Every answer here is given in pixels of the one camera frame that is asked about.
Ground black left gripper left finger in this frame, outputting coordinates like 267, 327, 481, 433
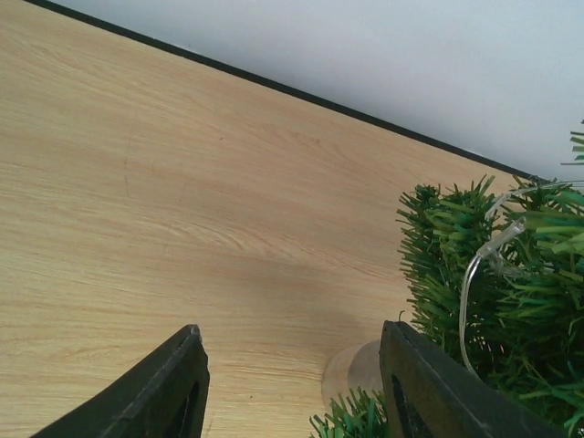
34, 324, 210, 438

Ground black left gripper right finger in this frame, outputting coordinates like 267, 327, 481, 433
380, 321, 565, 438

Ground clear led string lights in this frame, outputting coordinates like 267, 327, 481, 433
458, 180, 584, 376

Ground small green christmas tree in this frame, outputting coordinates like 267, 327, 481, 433
310, 178, 583, 437

